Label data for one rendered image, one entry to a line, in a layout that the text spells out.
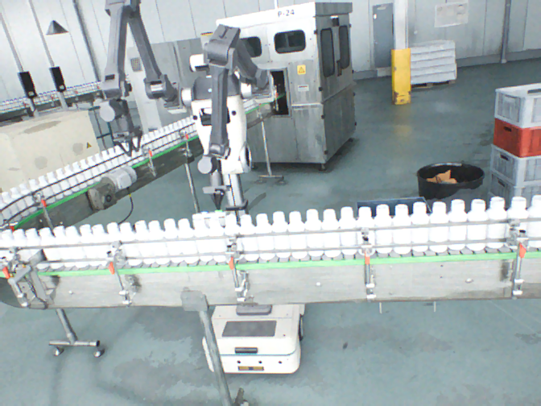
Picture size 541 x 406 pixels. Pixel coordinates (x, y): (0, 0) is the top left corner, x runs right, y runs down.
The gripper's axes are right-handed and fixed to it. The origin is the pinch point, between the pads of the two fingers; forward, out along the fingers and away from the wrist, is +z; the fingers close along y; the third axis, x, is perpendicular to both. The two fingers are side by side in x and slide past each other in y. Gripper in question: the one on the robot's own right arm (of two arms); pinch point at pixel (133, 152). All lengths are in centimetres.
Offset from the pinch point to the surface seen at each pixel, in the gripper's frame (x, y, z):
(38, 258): -40, 21, 33
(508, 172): 207, -168, 88
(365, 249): 84, 27, 31
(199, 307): 21, 21, 58
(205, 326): 20, 18, 71
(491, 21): 548, -1184, 21
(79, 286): -27, 21, 47
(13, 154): -275, -230, 48
